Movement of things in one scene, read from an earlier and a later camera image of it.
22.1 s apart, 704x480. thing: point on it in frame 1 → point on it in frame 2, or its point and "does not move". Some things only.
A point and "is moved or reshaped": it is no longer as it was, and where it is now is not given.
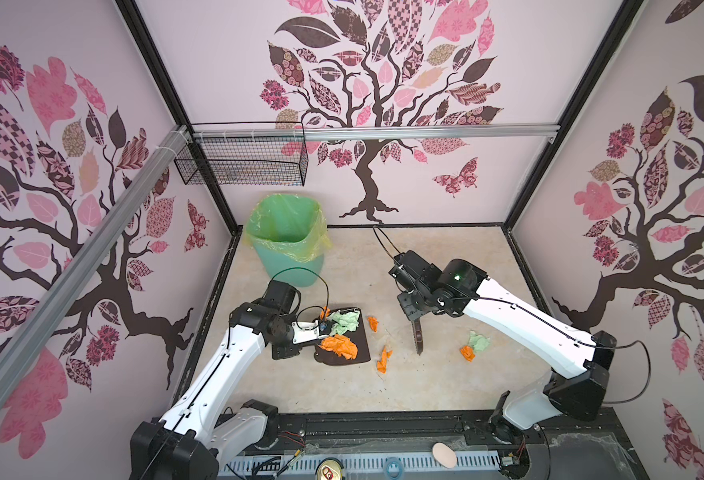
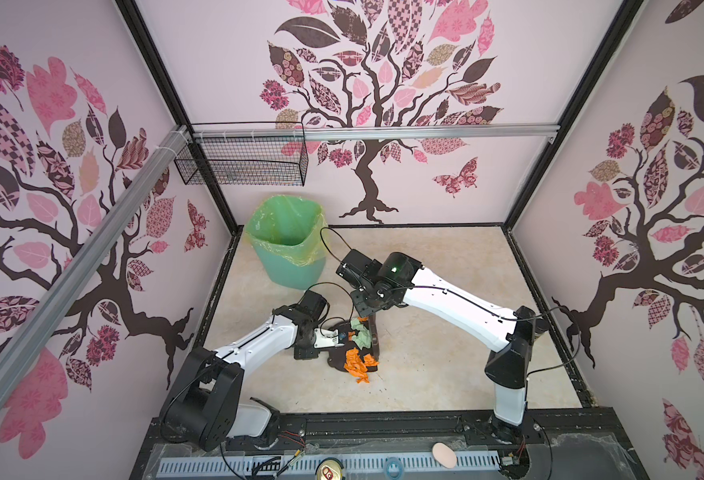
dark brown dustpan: [347, 344] is moved or reshaped
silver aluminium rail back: [301, 133] does not move
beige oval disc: [444, 454] does not move
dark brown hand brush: [418, 337] → [375, 348]
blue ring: [393, 459] does not move
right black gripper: [409, 312] → [358, 306]
